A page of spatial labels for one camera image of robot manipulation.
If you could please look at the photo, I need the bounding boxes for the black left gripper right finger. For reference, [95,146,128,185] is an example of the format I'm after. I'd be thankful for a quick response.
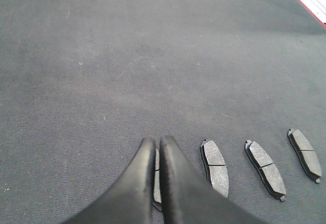
[159,135,260,223]

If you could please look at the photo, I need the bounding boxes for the brake pad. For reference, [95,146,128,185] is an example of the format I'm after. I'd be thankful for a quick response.
[287,128,322,184]
[152,149,162,212]
[244,140,286,202]
[200,139,229,198]

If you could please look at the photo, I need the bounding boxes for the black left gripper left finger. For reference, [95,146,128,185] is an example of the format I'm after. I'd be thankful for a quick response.
[64,137,156,223]

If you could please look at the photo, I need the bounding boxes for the dark grey conveyor belt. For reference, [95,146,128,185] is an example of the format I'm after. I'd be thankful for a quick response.
[1,0,325,223]

